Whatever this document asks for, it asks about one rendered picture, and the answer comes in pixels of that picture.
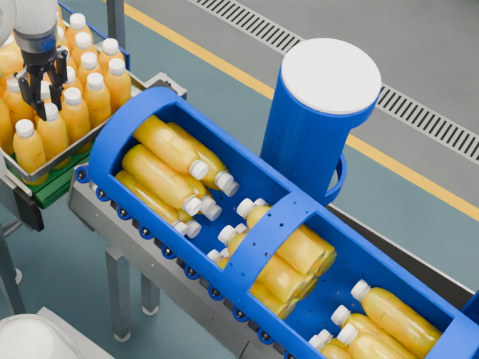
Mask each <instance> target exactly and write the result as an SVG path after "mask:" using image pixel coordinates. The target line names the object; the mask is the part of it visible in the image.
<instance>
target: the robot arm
mask: <svg viewBox="0 0 479 359"><path fill-rule="evenodd" d="M57 11H58V0H0V47H1V46H2V45H3V44H4V43H5V42H6V41H7V39H8V38H9V36H10V35H11V32H12V31H13V32H14V39H15V42H16V45H17V46H18V47H19V48H20V50H21V56H22V58H23V60H24V64H23V70H22V71H21V72H20V73H17V72H15V73H14V77H15V79H17V81H18V84H19V88H20V91H21V96H22V98H23V101H24V102H26V103H27V104H28V105H29V106H33V109H34V110H35V111H36V115H37V116H39V117H40V119H42V120H43V121H44V122H45V121H47V117H46V109H45V105H44V101H43V100H42V99H41V81H42V80H43V75H44V73H45V72H47V74H48V77H49V79H50V81H51V83H52V84H53V85H52V84H50V85H49V86H48V87H49V92H50V96H51V103H53V104H54V105H56V107H57V108H58V110H59V111H62V105H61V96H62V91H63V90H64V87H63V86H62V85H63V84H64V83H65V84H66V83H67V82H68V73H67V62H66V58H67V55H68V51H67V50H66V49H65V48H64V47H62V46H61V45H59V46H58V47H56V44H57V42H58V28H57V19H56V14H57ZM55 61H56V68H55V65H54V62H55ZM56 72H57V73H56ZM27 73H29V75H30V87H29V83H28V81H27V80H28V78H27ZM0 359H82V358H81V354H80V352H79V350H78V347H77V345H76V343H75V342H74V340H73V339H72V337H71V336H70V335H69V333H68V332H67V331H66V330H65V329H64V328H63V327H62V326H61V325H59V324H58V323H57V322H55V321H53V320H51V319H50V318H47V317H44V316H39V315H34V314H20V315H15V316H10V317H8V318H4V319H2V320H0Z"/></svg>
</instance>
